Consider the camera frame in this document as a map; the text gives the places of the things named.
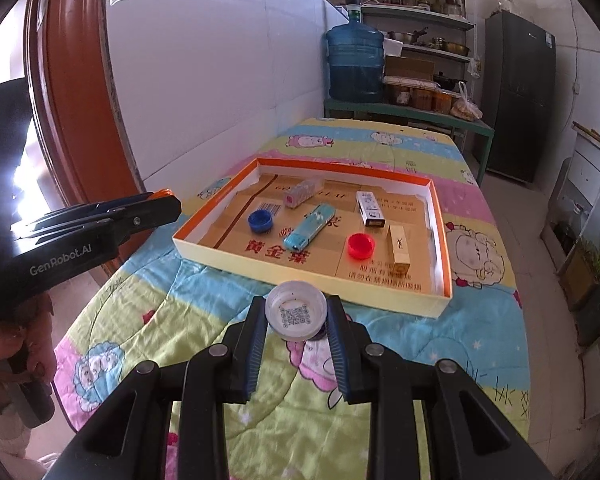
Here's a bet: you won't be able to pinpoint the shallow orange-rimmed box tray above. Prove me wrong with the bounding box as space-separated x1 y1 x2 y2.
172 157 454 320

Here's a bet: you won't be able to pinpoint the white kitchen cabinet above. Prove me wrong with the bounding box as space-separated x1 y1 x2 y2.
540 120 600 263

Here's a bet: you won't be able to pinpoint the wooden door frame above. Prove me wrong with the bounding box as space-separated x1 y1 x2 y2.
24 0 144 211

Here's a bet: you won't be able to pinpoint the blue bottle cap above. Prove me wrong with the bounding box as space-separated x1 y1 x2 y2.
247 210 276 234

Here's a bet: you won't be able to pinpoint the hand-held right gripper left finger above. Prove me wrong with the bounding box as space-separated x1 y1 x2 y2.
42 296 269 480

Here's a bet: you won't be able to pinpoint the blue water jug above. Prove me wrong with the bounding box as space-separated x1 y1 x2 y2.
325 0 386 104

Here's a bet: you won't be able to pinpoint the white bottle cap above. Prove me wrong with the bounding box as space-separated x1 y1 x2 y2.
264 280 329 344

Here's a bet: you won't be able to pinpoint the clear floral lighter case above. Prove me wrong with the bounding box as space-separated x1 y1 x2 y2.
283 177 326 210

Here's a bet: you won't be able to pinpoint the white sticker-covered box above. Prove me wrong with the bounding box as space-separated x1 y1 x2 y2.
355 190 386 229

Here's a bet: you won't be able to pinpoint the teal lighter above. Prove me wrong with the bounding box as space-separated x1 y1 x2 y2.
284 204 337 254

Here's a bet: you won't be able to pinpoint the red bottle cap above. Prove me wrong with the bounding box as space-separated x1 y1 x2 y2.
347 232 377 259

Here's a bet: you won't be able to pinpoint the metal storage shelf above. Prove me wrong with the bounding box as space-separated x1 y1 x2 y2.
357 0 477 112

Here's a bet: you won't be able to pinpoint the green table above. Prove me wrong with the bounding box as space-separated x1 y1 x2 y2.
323 97 496 187

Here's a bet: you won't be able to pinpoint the small gold box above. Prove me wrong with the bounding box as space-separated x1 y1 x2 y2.
388 224 414 274

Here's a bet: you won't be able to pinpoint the plastic bag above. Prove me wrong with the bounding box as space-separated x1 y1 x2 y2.
450 80 483 121

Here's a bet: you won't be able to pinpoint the dark grey refrigerator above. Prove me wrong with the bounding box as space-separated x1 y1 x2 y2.
482 10 557 189

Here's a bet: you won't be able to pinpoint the potted green plants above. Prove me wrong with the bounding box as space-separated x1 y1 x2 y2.
564 232 600 347

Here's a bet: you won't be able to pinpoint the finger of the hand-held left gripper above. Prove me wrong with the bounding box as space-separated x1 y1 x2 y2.
27 191 173 222
10 196 183 244

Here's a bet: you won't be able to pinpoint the person's left hand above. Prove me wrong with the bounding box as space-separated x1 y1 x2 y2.
0 292 57 411

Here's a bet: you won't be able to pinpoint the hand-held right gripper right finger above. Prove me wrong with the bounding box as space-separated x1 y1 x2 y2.
327 295 556 480

